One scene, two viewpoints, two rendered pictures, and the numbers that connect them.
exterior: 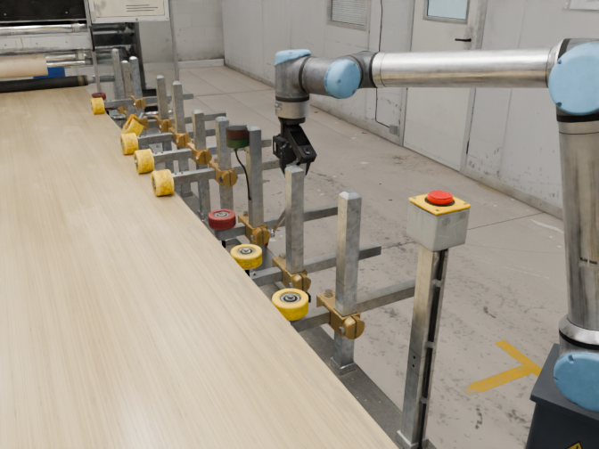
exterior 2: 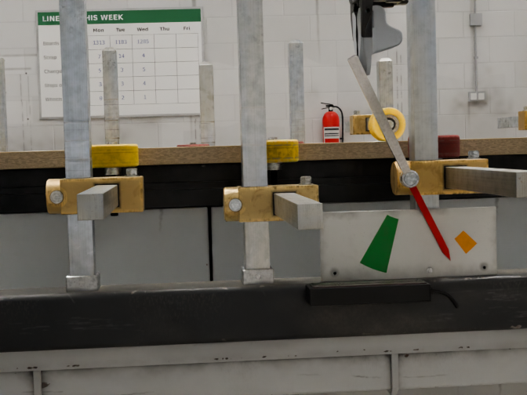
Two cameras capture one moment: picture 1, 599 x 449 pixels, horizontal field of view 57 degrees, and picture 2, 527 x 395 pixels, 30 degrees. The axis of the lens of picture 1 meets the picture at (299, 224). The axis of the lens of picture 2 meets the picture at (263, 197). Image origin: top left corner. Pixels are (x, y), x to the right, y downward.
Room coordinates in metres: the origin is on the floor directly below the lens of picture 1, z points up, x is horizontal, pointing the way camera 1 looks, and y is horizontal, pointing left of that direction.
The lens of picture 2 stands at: (1.82, -1.30, 0.90)
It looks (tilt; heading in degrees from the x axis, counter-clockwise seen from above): 3 degrees down; 113
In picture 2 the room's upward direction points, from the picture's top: 2 degrees counter-clockwise
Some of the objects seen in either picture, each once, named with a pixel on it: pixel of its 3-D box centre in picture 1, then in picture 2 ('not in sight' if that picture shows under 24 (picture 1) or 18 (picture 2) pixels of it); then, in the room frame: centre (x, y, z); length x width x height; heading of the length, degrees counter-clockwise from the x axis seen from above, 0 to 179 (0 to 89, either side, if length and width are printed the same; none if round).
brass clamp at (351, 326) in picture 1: (340, 314); (96, 194); (1.06, -0.09, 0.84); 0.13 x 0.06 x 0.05; 28
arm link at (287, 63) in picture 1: (293, 74); not in sight; (1.44, 0.02, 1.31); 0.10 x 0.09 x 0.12; 54
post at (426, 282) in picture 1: (422, 351); not in sight; (0.81, -0.22, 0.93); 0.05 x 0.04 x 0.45; 28
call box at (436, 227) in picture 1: (437, 223); not in sight; (0.81, -0.22, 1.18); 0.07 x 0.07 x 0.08; 28
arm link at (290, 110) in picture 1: (291, 108); not in sight; (1.44, 0.02, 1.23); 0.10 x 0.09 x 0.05; 117
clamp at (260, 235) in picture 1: (252, 229); (438, 176); (1.50, 0.14, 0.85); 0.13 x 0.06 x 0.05; 28
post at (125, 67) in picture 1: (129, 105); not in sight; (3.04, 0.94, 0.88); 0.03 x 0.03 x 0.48; 28
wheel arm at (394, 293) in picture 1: (364, 303); (104, 198); (1.11, -0.15, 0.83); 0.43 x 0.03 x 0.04; 118
